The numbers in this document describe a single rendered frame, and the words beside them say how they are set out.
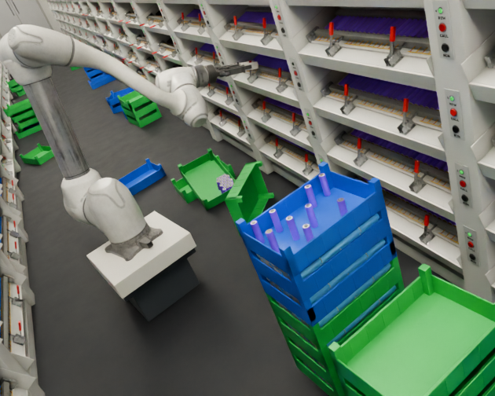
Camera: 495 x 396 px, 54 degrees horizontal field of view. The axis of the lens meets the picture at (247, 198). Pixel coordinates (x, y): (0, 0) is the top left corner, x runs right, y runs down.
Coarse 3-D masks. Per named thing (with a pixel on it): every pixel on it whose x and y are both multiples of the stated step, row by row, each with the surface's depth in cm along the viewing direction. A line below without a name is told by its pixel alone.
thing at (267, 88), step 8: (248, 56) 228; (240, 80) 222; (256, 80) 212; (264, 80) 207; (288, 80) 194; (248, 88) 219; (256, 88) 209; (264, 88) 202; (272, 88) 198; (288, 88) 189; (272, 96) 199; (280, 96) 190; (288, 96) 185; (296, 96) 177; (296, 104) 183
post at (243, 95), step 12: (204, 0) 211; (216, 12) 215; (228, 12) 217; (216, 24) 217; (216, 36) 220; (228, 48) 223; (228, 60) 225; (240, 96) 233; (252, 96) 236; (240, 108) 240; (252, 132) 243; (264, 132) 246; (252, 144) 252; (264, 156) 250; (264, 168) 255
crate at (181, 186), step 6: (216, 156) 275; (222, 162) 273; (228, 168) 262; (234, 174) 263; (174, 180) 269; (180, 180) 272; (174, 186) 269; (180, 186) 274; (186, 186) 274; (180, 192) 261; (186, 192) 268; (192, 192) 256; (186, 198) 256; (192, 198) 258
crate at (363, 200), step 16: (336, 176) 128; (304, 192) 129; (320, 192) 132; (336, 192) 130; (352, 192) 126; (368, 192) 120; (272, 208) 124; (288, 208) 128; (304, 208) 128; (320, 208) 126; (336, 208) 124; (352, 208) 112; (368, 208) 115; (240, 224) 118; (272, 224) 126; (320, 224) 120; (336, 224) 111; (352, 224) 113; (256, 240) 115; (288, 240) 119; (304, 240) 117; (320, 240) 109; (336, 240) 112; (272, 256) 111; (288, 256) 105; (304, 256) 108; (320, 256) 110; (288, 272) 108
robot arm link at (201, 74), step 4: (200, 64) 201; (192, 68) 198; (196, 68) 199; (200, 68) 199; (204, 68) 199; (196, 72) 198; (200, 72) 198; (204, 72) 199; (196, 76) 198; (200, 76) 198; (204, 76) 199; (208, 76) 201; (196, 80) 198; (200, 80) 199; (204, 80) 200; (208, 80) 203; (196, 84) 200; (200, 84) 200; (204, 84) 202
